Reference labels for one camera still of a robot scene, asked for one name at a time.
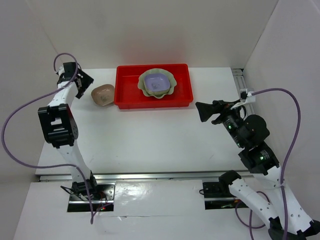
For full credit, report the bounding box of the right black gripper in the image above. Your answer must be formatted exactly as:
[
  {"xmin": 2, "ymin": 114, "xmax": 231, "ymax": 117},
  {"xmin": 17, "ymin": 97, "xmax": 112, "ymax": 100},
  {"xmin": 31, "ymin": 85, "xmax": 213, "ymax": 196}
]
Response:
[{"xmin": 194, "ymin": 98, "xmax": 245, "ymax": 147}]

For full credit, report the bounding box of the brown square plate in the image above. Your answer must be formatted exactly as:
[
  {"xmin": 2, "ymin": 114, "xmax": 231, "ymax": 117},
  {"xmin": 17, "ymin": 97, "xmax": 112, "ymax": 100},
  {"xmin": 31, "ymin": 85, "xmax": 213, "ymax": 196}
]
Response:
[{"xmin": 91, "ymin": 84, "xmax": 115, "ymax": 107}]

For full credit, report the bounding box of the large green scalloped bowl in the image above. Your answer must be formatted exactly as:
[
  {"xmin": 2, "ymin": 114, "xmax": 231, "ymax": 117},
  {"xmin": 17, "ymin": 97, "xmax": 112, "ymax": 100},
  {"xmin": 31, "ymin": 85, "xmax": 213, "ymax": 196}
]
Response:
[{"xmin": 137, "ymin": 68, "xmax": 178, "ymax": 99}]

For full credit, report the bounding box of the purple square plate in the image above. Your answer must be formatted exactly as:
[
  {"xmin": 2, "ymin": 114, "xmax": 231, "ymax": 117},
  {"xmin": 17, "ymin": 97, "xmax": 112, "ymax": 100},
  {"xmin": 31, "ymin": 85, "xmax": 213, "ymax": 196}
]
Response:
[{"xmin": 143, "ymin": 73, "xmax": 171, "ymax": 93}]

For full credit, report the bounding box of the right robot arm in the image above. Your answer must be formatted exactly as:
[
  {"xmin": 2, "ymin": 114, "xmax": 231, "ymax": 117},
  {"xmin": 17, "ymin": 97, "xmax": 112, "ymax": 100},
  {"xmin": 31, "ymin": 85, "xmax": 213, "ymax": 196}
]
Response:
[{"xmin": 195, "ymin": 100, "xmax": 320, "ymax": 240}]

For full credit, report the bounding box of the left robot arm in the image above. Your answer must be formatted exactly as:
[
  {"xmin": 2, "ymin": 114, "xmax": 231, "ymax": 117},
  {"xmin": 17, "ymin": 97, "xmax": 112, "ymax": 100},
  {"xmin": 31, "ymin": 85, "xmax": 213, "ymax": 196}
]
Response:
[{"xmin": 37, "ymin": 62, "xmax": 99, "ymax": 200}]

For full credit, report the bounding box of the red plastic bin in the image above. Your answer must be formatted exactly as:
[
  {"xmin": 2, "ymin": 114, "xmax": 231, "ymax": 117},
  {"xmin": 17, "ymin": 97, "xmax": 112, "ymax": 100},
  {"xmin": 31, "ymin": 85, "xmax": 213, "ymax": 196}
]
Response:
[{"xmin": 114, "ymin": 63, "xmax": 194, "ymax": 110}]

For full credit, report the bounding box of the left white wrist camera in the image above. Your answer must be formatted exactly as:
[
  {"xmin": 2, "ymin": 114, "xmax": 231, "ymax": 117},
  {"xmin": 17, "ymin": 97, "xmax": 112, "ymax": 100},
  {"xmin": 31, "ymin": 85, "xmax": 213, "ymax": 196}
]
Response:
[{"xmin": 56, "ymin": 65, "xmax": 65, "ymax": 76}]

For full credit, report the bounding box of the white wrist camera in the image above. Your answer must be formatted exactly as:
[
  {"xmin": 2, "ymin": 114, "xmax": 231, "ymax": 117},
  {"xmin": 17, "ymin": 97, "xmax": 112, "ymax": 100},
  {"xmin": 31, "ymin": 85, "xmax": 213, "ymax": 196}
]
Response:
[
  {"xmin": 56, "ymin": 65, "xmax": 65, "ymax": 76},
  {"xmin": 230, "ymin": 88, "xmax": 256, "ymax": 110}
]

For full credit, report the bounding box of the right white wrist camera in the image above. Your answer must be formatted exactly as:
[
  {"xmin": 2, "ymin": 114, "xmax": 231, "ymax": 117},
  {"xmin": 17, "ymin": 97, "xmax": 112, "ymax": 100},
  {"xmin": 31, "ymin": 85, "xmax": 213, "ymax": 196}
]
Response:
[{"xmin": 230, "ymin": 88, "xmax": 256, "ymax": 110}]

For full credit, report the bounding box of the aluminium rail right side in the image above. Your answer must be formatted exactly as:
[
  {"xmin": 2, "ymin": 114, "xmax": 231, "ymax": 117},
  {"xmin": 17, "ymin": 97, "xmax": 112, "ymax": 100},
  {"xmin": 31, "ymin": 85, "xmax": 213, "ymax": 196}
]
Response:
[{"xmin": 231, "ymin": 68, "xmax": 255, "ymax": 117}]

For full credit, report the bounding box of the aluminium rail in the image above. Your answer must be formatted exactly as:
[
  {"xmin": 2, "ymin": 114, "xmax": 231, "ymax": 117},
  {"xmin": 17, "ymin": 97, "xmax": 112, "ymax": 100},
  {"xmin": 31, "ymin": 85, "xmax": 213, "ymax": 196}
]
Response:
[
  {"xmin": 231, "ymin": 68, "xmax": 255, "ymax": 117},
  {"xmin": 39, "ymin": 171, "xmax": 252, "ymax": 182}
]

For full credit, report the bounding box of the aluminium rail front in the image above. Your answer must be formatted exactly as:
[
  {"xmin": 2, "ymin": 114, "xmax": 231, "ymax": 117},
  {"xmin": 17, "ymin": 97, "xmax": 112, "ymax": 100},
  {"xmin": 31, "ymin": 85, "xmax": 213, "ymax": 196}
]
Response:
[{"xmin": 39, "ymin": 171, "xmax": 252, "ymax": 182}]

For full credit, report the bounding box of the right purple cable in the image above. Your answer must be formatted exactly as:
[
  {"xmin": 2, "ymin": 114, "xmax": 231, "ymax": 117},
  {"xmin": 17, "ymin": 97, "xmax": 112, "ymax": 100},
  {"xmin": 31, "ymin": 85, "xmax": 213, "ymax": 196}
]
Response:
[{"xmin": 251, "ymin": 88, "xmax": 301, "ymax": 240}]

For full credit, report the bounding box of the purple cable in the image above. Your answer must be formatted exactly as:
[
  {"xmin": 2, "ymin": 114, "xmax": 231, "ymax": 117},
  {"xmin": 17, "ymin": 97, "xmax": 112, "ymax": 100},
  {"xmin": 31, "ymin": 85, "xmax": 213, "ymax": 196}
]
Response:
[
  {"xmin": 1, "ymin": 52, "xmax": 97, "ymax": 225},
  {"xmin": 251, "ymin": 88, "xmax": 301, "ymax": 240}
]

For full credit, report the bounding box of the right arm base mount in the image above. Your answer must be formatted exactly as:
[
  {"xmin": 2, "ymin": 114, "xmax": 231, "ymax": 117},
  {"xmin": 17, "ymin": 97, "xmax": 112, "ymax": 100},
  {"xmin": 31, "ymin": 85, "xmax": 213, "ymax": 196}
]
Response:
[{"xmin": 198, "ymin": 181, "xmax": 248, "ymax": 210}]

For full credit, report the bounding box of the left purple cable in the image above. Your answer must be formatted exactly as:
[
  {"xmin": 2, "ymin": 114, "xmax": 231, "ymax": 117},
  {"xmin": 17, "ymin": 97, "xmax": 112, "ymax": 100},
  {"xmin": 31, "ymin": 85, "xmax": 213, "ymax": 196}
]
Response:
[{"xmin": 1, "ymin": 52, "xmax": 97, "ymax": 225}]

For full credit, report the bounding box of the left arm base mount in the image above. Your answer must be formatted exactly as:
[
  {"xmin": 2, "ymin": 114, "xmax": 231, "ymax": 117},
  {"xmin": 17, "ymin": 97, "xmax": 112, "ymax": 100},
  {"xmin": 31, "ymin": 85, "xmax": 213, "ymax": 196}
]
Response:
[{"xmin": 60, "ymin": 183, "xmax": 116, "ymax": 213}]

